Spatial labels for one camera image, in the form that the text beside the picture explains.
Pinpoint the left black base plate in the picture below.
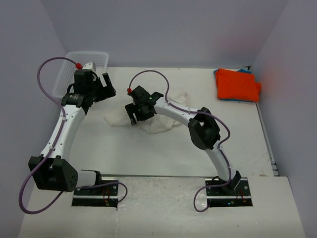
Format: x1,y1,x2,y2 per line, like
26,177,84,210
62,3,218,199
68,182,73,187
71,184,118,208

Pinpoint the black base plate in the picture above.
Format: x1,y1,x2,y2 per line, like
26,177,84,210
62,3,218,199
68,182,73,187
206,178,253,208
71,184,118,208

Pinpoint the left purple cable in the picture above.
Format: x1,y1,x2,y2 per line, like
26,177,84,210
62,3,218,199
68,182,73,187
18,57,128,214

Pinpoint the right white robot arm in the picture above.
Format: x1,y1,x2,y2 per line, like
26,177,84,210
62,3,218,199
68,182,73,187
125,86,241,195

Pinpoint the white t shirt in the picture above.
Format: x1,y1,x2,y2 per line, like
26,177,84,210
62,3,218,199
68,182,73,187
104,89,189,134

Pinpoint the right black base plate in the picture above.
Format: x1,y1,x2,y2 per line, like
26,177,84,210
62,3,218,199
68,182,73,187
206,178,253,208

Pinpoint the folded blue t shirt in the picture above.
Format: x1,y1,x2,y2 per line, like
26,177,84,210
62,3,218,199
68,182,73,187
237,69,251,74

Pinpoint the folded orange t shirt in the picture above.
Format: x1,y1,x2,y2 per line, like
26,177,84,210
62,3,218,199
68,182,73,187
214,68,262,103

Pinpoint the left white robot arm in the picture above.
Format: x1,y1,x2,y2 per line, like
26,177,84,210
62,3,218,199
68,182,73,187
28,69,116,195

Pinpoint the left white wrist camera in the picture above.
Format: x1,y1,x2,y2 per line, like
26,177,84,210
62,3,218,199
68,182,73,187
82,62,96,72

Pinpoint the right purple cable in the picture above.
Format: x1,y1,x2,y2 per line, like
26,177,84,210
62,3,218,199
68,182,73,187
126,70,238,213

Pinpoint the white plastic basket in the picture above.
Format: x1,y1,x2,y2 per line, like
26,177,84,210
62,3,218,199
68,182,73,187
52,51,109,99

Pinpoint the purple cable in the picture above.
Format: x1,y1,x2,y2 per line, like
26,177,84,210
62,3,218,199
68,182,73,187
126,70,238,213
18,57,128,214

